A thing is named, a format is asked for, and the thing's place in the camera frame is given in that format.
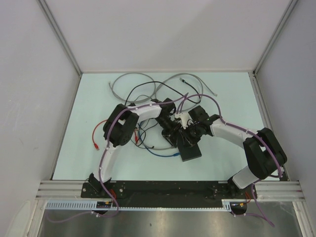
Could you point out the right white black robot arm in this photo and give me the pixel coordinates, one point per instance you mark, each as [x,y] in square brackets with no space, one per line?
[263,152]

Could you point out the right aluminium corner post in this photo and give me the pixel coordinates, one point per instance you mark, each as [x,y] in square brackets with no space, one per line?
[275,35]

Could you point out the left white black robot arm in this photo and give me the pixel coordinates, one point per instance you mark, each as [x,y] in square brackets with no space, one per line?
[118,130]

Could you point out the left aluminium corner post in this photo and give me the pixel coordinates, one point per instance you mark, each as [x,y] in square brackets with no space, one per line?
[59,35]

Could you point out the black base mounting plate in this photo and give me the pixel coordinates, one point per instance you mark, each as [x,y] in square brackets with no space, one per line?
[170,192]

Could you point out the aluminium front frame rail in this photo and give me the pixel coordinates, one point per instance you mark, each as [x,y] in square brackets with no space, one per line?
[266,190]

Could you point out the black Mercury network switch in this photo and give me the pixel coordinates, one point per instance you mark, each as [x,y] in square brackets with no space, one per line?
[189,153]

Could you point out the aluminium corner post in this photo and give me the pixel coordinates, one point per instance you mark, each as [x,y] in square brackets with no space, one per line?
[59,35]
[275,35]

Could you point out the white slotted cable duct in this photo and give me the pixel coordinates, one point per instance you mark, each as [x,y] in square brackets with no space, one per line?
[102,205]

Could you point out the black ethernet cable teal plug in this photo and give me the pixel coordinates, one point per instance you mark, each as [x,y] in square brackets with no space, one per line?
[195,90]

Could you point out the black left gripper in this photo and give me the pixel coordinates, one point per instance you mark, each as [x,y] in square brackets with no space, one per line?
[171,135]

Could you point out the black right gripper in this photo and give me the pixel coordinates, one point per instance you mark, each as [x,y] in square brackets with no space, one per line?
[188,141]

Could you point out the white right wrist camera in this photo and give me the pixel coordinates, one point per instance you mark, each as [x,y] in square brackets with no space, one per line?
[183,118]

